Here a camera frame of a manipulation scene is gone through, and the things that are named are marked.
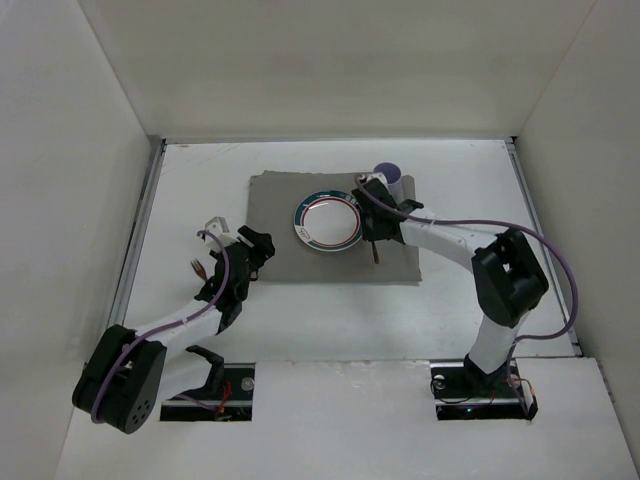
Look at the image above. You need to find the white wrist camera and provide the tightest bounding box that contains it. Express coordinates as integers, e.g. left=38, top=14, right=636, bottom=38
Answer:
left=196, top=216, right=238, bottom=252
left=355, top=172, right=387, bottom=185

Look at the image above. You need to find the brown wooden spoon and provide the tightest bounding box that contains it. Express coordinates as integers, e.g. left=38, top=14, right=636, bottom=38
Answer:
left=370, top=242, right=380, bottom=265

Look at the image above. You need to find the grey cloth placemat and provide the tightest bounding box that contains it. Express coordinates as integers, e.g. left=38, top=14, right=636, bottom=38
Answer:
left=246, top=171, right=422, bottom=285

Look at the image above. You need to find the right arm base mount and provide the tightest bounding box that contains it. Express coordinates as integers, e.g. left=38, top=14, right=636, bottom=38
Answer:
left=430, top=363, right=539, bottom=421

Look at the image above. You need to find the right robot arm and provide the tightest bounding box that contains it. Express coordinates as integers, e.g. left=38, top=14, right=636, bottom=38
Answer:
left=352, top=174, right=549, bottom=376

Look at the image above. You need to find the white plate green rim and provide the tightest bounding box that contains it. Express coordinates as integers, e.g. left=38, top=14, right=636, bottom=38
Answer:
left=293, top=190, right=362, bottom=253

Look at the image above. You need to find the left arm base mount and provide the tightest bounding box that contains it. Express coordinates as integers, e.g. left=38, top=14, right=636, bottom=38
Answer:
left=159, top=345, right=256, bottom=423

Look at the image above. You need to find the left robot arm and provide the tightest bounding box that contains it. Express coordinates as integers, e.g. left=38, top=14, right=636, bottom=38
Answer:
left=71, top=226, right=276, bottom=434

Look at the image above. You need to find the purple plastic cup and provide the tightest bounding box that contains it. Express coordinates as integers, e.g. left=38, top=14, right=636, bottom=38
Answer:
left=374, top=162, right=402, bottom=195

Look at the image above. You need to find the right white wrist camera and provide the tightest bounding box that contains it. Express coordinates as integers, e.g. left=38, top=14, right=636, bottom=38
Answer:
left=355, top=172, right=387, bottom=185

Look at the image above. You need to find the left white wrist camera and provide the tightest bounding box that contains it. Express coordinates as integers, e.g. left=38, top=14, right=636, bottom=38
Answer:
left=196, top=216, right=238, bottom=252

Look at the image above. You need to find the brown wooden fork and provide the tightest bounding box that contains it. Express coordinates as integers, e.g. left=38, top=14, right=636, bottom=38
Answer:
left=190, top=259, right=208, bottom=282

